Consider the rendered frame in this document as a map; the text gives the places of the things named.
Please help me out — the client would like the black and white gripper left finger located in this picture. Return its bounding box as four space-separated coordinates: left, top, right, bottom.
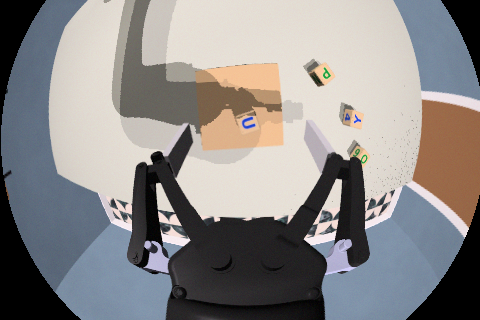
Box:
127 123 232 275

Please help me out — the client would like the wooden letter block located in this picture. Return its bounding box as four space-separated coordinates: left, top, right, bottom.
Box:
236 110 261 135
309 62 335 87
343 109 364 129
350 146 370 168

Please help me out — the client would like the peach flat mat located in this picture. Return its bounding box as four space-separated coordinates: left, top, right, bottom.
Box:
195 64 284 151

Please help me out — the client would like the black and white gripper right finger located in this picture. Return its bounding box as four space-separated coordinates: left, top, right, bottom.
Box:
261 120 370 275

